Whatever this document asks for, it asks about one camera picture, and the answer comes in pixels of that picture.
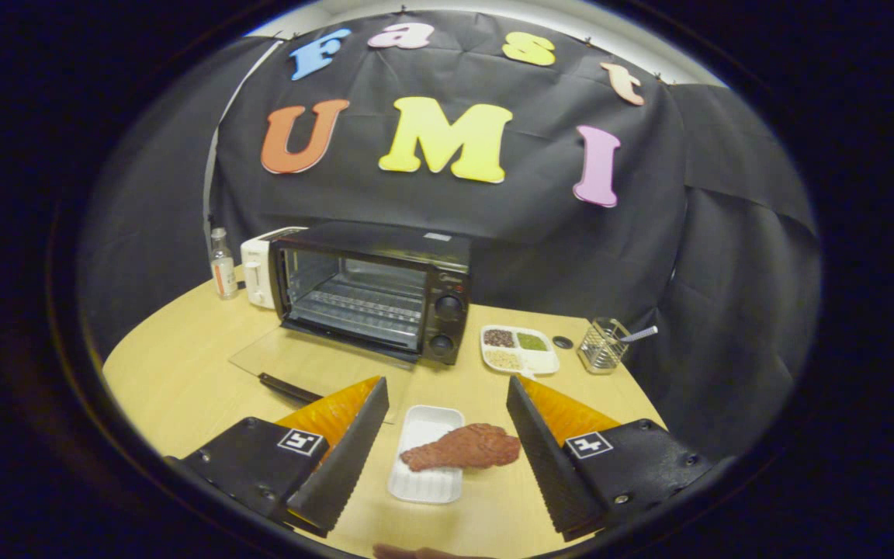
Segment clear plastic bottle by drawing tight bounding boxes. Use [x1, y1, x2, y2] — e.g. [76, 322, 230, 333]
[210, 228, 239, 300]

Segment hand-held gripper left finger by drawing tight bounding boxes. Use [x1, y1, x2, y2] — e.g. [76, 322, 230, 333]
[166, 376, 390, 538]

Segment white bread toaster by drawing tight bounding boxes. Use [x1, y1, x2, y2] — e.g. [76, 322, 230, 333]
[240, 226, 310, 310]

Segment black toaster oven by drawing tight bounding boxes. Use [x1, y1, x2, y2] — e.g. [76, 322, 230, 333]
[228, 221, 473, 424]

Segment red-brown meat piece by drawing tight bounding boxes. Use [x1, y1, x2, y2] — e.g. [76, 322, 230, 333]
[400, 423, 522, 472]

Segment wire mesh utensil holder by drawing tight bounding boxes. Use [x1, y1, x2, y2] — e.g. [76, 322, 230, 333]
[577, 318, 631, 375]

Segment white divided plate with beans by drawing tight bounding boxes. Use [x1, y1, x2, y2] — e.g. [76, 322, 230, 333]
[480, 325, 561, 377]

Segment small white foam tray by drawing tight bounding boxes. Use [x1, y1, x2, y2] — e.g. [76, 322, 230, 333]
[387, 404, 466, 505]

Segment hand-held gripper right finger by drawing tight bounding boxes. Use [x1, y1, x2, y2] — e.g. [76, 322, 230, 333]
[506, 376, 716, 542]

